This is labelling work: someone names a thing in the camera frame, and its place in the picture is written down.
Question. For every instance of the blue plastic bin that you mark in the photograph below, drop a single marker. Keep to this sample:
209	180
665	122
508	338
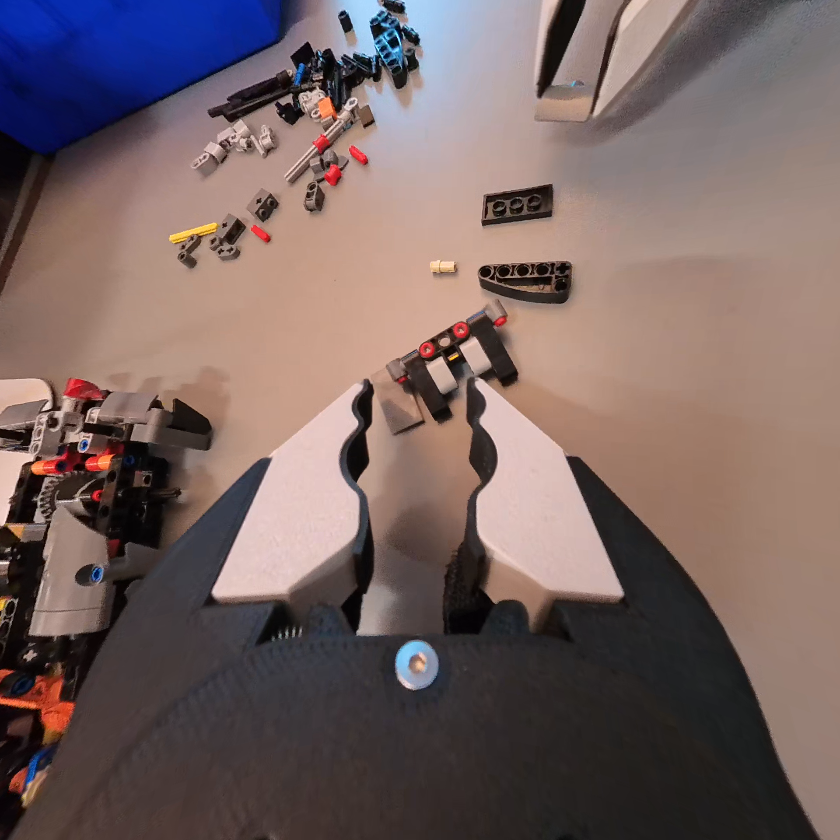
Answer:
131	59

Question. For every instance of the black curved lego beam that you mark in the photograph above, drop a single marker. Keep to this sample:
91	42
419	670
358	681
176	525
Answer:
525	287

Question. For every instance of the orange lego piece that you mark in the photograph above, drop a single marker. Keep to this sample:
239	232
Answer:
321	108

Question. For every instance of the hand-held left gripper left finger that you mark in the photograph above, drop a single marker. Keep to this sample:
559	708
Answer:
295	518

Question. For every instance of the tan lego pin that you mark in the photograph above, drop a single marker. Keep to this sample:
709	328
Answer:
443	267

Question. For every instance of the cluster of black lego beams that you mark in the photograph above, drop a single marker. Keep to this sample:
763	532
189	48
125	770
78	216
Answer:
394	49

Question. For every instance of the small black lego assembly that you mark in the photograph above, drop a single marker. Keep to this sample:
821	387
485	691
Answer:
439	377

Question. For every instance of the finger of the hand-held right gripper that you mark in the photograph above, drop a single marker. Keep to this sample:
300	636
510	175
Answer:
646	46
564	46

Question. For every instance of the long grey lego axle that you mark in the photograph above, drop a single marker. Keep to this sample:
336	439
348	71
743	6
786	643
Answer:
315	152

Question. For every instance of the red lego bush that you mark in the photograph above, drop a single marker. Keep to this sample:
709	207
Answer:
333	174

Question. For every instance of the cluster of light grey connectors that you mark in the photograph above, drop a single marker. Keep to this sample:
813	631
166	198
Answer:
223	141

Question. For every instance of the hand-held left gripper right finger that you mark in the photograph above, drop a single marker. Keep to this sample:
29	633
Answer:
538	518

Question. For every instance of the cluster of dark grey connectors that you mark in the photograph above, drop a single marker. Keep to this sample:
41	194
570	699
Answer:
262	205

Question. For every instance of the pile of black lego pieces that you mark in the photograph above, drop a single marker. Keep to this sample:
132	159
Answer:
262	88

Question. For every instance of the white book stand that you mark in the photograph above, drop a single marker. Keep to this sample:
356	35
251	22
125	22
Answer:
23	390

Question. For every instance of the partly built lego car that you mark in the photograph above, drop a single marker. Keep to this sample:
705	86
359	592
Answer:
72	577

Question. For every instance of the black lego plate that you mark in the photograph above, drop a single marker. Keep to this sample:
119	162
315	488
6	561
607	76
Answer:
517	215

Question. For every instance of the yellow lego axle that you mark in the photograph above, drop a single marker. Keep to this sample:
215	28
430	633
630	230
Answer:
193	233

